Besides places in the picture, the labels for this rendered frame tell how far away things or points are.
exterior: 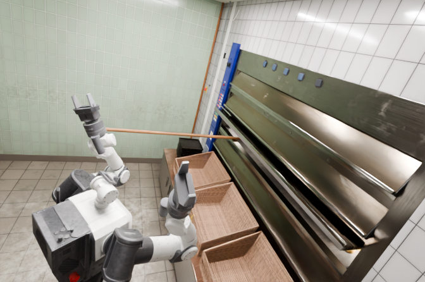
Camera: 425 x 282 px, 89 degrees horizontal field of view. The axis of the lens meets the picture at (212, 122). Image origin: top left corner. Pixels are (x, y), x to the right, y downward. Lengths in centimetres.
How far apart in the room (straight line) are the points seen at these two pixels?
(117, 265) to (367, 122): 125
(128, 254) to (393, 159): 118
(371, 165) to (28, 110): 352
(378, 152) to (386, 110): 21
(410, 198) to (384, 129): 30
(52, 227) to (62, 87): 250
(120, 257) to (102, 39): 262
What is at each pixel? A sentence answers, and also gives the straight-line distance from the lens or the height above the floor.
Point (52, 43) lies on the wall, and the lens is 324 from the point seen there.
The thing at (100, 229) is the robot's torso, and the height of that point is 139.
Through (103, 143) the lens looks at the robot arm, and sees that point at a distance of 122.
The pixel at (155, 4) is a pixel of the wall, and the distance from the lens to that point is 312.
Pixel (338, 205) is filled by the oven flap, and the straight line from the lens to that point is 142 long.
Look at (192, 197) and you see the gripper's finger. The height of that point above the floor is 172.
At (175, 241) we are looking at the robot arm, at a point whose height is 131.
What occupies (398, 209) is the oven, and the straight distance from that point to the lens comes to 129.
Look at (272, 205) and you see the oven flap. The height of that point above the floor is 106.
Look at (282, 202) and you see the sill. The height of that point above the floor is 118.
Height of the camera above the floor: 213
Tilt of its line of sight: 21 degrees down
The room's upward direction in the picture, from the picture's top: 15 degrees clockwise
